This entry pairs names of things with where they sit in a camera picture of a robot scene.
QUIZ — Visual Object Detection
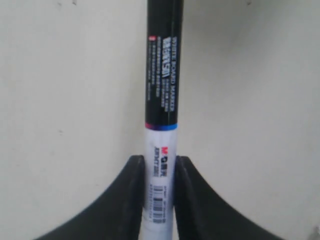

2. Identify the black white whiteboard marker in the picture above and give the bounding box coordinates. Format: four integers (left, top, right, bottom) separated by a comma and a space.
141, 0, 184, 240

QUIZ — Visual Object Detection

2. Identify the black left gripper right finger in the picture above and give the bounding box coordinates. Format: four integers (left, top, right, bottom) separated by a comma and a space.
174, 156, 280, 240

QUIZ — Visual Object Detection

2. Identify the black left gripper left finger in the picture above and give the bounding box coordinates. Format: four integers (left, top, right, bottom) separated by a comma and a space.
39, 155, 145, 240

